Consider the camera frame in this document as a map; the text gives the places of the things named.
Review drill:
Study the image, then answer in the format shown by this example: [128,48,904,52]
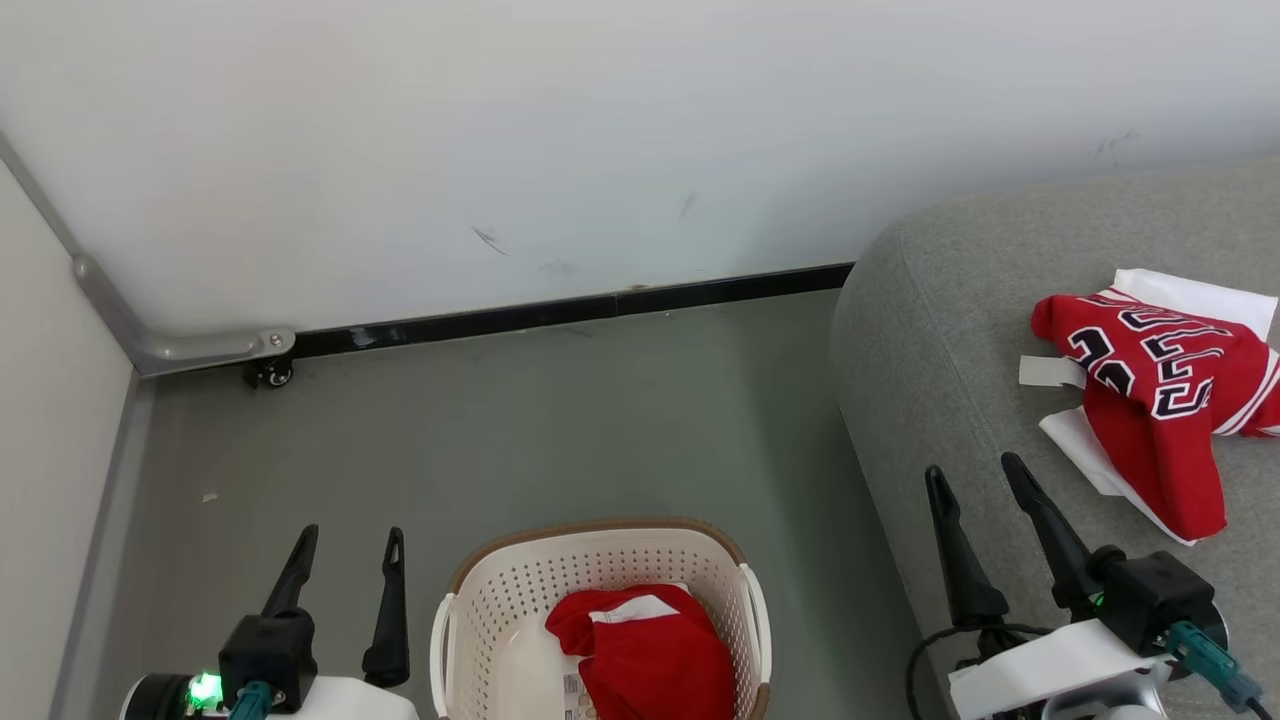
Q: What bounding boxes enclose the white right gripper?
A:
[924,452,1181,720]

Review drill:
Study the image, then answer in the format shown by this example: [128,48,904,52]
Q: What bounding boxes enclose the red garment with white stripe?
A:
[545,584,738,720]

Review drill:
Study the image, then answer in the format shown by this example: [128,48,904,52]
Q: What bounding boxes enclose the grey wall skirting strip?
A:
[50,375,156,720]

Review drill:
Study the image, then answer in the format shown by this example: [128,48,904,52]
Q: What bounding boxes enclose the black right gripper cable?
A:
[905,622,1051,720]

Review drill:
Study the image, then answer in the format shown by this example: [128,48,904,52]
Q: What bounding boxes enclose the cream perforated laundry basket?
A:
[430,517,773,720]

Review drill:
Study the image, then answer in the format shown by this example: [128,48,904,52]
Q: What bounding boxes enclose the red jersey with white lettering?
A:
[1018,268,1279,547]

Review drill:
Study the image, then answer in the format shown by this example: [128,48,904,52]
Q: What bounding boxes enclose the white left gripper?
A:
[185,524,421,720]

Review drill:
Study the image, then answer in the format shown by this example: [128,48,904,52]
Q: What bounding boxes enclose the teal cable connector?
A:
[228,680,276,720]
[1165,620,1266,713]

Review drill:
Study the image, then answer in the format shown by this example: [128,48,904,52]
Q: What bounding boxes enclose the black baseboard strip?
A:
[292,262,854,359]

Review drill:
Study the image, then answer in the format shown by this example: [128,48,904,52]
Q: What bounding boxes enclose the grey metal foot bracket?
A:
[72,253,297,378]

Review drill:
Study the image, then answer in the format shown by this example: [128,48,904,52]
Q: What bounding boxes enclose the grey fabric sofa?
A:
[830,155,1280,720]

